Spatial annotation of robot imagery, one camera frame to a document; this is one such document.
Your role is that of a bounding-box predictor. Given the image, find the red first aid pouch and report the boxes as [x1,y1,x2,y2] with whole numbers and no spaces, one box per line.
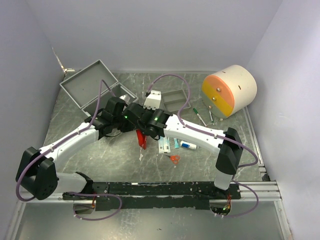
[136,129,147,150]

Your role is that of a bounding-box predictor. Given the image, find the white blue gauze packet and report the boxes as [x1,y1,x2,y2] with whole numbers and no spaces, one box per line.
[158,136,171,154]

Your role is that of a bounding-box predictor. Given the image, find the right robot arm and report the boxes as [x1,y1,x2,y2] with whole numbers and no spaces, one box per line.
[122,103,244,199]

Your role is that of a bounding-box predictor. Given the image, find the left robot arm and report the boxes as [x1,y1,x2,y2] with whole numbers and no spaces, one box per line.
[15,94,130,201]

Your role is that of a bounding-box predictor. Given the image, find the grey divided tray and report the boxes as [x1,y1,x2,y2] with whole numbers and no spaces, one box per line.
[160,89,187,113]

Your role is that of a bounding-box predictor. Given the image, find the teal white bandage packet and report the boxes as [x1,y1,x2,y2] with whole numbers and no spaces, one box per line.
[173,138,180,149]

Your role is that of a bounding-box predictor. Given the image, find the white blue tube bottle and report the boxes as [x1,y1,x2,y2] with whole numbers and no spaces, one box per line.
[180,140,197,150]

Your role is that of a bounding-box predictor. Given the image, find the orange small scissors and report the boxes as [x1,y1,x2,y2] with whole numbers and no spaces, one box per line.
[165,154,181,165]

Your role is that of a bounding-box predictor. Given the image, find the green cap marker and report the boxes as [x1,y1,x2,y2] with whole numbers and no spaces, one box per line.
[193,108,207,127]

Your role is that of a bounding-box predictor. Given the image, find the grey open storage case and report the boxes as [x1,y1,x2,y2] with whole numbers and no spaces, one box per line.
[60,60,138,116]

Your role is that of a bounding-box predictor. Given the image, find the beige cylinder drum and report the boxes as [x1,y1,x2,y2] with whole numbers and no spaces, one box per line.
[200,65,257,119]

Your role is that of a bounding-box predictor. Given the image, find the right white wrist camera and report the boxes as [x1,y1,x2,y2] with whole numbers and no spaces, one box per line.
[143,90,162,110]

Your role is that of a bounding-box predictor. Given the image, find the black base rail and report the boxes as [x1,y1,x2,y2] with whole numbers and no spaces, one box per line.
[62,181,241,211]

